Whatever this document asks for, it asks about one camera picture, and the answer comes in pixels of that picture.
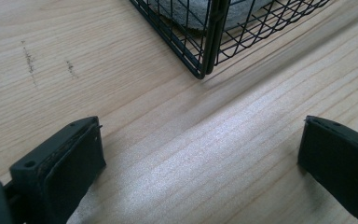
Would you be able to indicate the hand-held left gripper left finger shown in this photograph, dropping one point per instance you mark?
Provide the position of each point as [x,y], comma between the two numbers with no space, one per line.
[59,177]

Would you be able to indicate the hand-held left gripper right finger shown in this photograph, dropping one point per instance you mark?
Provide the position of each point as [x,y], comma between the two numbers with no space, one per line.
[345,165]

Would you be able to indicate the grey cloth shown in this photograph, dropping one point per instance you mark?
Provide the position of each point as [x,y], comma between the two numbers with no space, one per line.
[199,12]

